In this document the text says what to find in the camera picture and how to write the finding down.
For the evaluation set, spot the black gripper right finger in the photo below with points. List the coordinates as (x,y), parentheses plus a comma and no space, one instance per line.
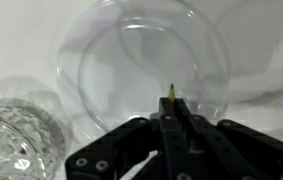
(230,150)

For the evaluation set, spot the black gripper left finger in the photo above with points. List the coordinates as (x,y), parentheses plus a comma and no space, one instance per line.
(111,156)

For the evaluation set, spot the clear white plastic plate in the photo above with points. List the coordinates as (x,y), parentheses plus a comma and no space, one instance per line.
(120,57)

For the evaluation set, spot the yellow coloured pencil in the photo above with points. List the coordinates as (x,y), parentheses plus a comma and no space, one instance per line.
(171,94)

